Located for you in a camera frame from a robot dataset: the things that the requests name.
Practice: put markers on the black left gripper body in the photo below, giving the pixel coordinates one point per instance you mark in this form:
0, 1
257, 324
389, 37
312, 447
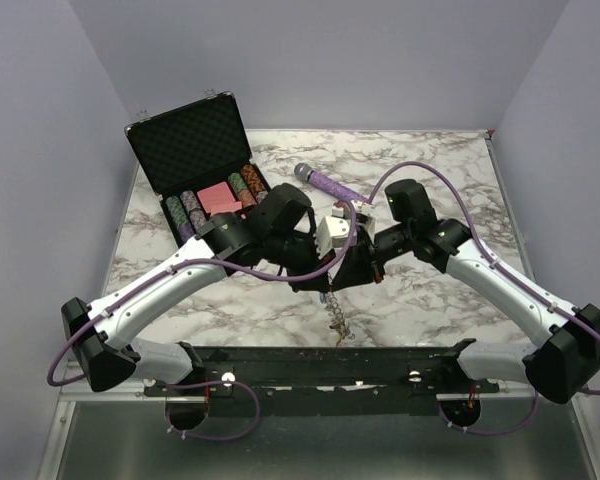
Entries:
295, 254

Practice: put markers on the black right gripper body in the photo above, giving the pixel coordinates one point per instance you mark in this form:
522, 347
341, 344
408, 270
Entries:
388, 244

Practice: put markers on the round metal key ring disc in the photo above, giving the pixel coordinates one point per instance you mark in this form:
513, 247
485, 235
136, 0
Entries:
337, 321

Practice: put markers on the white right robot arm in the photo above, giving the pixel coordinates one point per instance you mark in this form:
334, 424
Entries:
563, 353

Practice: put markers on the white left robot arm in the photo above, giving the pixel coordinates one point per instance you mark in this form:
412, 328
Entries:
103, 335

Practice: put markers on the purple glitter microphone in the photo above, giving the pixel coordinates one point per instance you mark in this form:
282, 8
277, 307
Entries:
322, 182

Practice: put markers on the red playing card deck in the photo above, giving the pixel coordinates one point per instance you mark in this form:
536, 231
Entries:
218, 198

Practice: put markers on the black poker chip case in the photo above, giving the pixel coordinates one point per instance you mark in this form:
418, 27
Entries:
193, 148

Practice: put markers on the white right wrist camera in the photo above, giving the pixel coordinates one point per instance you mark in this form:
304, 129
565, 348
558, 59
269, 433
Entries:
364, 218

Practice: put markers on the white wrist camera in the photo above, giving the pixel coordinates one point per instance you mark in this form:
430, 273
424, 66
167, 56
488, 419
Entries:
364, 218
333, 230

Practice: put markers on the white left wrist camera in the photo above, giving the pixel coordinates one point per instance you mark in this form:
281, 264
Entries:
333, 230

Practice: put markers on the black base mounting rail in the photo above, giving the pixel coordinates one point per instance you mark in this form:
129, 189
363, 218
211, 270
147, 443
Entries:
294, 381

